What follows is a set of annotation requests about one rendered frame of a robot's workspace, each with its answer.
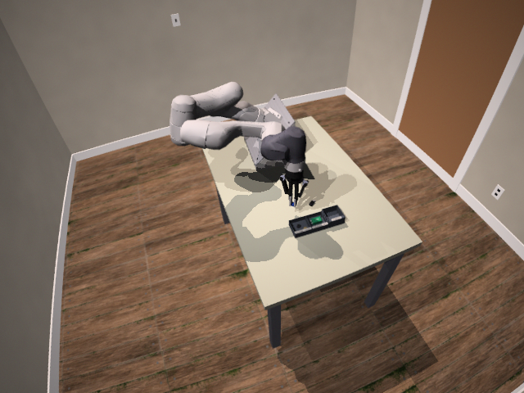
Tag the green nine-volt battery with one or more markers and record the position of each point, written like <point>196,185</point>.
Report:
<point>316,220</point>

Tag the black rack of bins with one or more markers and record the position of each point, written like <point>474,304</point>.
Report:
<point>331,216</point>

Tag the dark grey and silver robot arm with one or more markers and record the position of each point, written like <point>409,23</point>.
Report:
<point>278,143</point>

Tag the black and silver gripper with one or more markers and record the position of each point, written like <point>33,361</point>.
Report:
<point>296,179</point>

